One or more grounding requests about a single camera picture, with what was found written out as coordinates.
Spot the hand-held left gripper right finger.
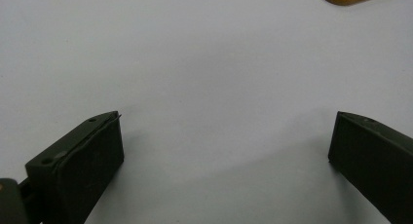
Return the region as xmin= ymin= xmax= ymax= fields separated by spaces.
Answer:
xmin=327 ymin=111 xmax=413 ymax=224

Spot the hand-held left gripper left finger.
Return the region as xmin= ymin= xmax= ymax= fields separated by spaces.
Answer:
xmin=24 ymin=110 xmax=126 ymax=224

